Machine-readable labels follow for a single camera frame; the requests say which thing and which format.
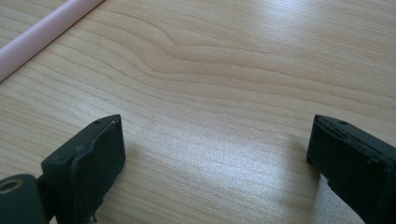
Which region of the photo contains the pink toothbrush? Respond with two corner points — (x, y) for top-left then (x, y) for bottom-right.
(0, 0), (106, 83)

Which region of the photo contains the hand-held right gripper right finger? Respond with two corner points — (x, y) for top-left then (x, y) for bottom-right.
(305, 114), (396, 224)

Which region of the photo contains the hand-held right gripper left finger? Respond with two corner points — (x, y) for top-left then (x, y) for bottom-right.
(40, 114), (127, 224)

